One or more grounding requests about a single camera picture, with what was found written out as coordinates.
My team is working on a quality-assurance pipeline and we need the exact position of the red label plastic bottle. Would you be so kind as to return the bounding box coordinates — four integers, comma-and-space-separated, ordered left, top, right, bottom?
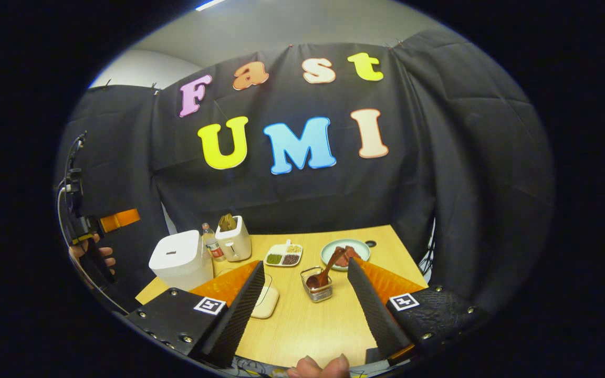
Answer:
201, 223, 226, 262

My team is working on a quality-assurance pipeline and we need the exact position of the white divided grain dish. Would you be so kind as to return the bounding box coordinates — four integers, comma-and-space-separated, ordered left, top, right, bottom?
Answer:
264, 240, 304, 267

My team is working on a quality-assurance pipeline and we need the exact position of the thin gripper cable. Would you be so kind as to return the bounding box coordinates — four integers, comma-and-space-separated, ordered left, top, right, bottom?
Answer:
57, 131, 126, 316

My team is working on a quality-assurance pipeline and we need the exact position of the brown wooden spoon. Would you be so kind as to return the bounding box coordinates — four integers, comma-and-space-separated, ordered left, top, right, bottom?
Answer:
306, 247, 346, 289

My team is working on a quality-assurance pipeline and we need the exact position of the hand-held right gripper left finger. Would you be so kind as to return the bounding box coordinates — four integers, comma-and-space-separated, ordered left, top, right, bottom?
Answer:
124, 261, 265, 368

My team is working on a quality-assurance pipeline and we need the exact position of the white rice cooker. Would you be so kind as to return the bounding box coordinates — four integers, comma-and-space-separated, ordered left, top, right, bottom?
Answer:
149, 230, 215, 292

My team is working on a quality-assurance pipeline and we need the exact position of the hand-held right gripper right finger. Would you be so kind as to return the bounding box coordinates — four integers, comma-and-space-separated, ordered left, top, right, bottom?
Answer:
347, 257, 488, 367

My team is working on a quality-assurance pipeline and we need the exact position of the clear glass tray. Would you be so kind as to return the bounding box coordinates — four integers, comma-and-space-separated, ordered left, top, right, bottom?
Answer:
250, 273, 280, 319

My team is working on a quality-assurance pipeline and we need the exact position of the white toaster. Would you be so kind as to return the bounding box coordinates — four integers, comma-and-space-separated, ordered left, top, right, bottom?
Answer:
215, 215, 252, 262

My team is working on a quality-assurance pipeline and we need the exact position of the black backdrop cloth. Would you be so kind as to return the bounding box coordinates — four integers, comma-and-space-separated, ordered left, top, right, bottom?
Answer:
56, 29, 555, 316

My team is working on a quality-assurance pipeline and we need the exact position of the metal wire chopstick holder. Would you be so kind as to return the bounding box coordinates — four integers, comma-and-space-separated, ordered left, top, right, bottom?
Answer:
300, 266, 333, 303

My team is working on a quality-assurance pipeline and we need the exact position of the pale green plate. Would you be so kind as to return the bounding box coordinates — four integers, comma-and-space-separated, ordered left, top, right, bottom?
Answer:
320, 239, 371, 271

